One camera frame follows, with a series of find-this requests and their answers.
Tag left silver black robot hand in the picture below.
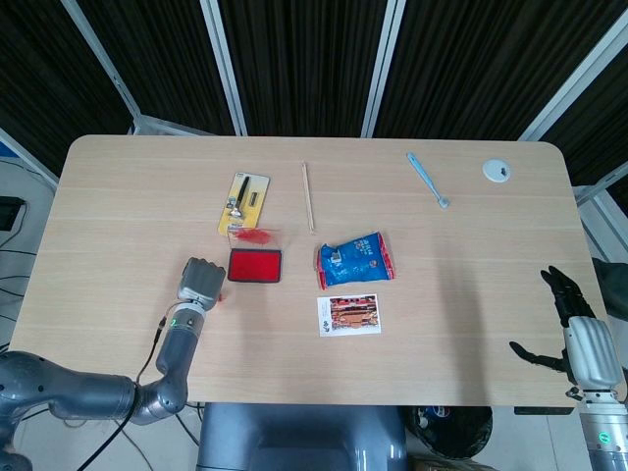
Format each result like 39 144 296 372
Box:
175 257 228 311

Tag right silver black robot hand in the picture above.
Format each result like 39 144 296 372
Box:
508 265 627 393

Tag red ink pad clear lid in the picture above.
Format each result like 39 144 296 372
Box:
226 225 287 285

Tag razor in yellow blister pack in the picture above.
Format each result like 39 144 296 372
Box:
217 171 273 236

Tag wooden chopstick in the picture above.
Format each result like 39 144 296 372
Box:
300 160 316 236
301 160 318 235

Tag printed postcard white border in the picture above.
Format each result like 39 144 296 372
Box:
316 292 382 339

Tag blue snack bag red edges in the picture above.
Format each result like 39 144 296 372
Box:
313 230 396 290

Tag black trash bin with bag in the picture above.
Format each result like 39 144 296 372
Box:
405 404 494 460

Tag grey robot torso base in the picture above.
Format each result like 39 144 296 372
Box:
195 401 411 471

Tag black box device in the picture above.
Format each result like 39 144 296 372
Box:
0 195 25 232

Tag light blue toothbrush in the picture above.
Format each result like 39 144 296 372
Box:
405 151 450 211

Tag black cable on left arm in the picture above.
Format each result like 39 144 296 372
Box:
80 316 171 471

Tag white round cable grommet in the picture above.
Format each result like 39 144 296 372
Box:
481 158 512 183

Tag white partition rail blue edge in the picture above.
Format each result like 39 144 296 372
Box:
0 126 59 186

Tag white partition post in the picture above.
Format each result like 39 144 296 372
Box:
361 0 411 138
518 19 628 142
61 0 144 134
199 0 248 137

